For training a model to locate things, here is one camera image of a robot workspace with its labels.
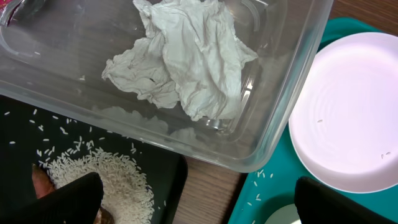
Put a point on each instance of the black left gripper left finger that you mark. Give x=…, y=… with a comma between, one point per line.
x=76, y=202

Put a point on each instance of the red snack wrapper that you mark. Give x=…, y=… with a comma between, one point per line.
x=3, y=4

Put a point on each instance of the clear plastic waste bin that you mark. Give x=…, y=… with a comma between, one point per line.
x=53, y=54

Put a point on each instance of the white rice pile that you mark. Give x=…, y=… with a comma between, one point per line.
x=127, y=195

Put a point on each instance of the white bowl with food scraps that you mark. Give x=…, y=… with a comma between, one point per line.
x=285, y=215

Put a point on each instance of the orange carrot piece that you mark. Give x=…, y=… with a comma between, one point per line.
x=42, y=183

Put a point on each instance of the brown food scraps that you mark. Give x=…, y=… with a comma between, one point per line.
x=103, y=217

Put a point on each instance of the pink round plate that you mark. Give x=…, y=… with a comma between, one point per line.
x=344, y=124

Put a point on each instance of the white paper napkin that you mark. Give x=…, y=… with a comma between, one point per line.
x=190, y=56

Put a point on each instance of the black food waste tray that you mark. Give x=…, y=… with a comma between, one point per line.
x=30, y=135

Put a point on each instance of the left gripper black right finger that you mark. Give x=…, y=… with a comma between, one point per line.
x=317, y=203

